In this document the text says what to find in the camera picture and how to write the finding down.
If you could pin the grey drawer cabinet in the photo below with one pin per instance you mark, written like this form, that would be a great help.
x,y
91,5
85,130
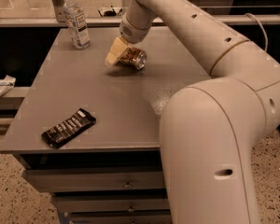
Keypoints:
x,y
127,105

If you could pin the bottom grey drawer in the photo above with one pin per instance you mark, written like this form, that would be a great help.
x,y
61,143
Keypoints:
x,y
137,217

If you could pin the grey drawer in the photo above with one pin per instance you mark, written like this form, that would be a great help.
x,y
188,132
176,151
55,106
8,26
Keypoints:
x,y
132,201
137,217
95,179

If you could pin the middle grey drawer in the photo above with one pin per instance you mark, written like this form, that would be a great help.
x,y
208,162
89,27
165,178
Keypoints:
x,y
132,201

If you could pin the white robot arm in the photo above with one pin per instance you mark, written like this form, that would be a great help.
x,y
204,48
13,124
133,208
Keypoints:
x,y
208,129

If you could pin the top grey drawer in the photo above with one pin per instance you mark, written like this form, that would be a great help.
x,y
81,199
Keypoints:
x,y
95,179

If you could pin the clear plastic water bottle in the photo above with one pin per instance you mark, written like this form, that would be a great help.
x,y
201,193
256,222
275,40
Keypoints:
x,y
76,23

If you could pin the black object behind rail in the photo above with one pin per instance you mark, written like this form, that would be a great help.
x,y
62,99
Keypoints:
x,y
110,12

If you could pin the orange soda can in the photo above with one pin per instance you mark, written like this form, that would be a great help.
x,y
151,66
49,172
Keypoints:
x,y
134,57

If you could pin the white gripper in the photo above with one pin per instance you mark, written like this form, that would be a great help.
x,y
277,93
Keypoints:
x,y
132,32

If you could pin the black snack bar wrapper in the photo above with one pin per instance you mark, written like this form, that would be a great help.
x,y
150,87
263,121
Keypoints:
x,y
60,134

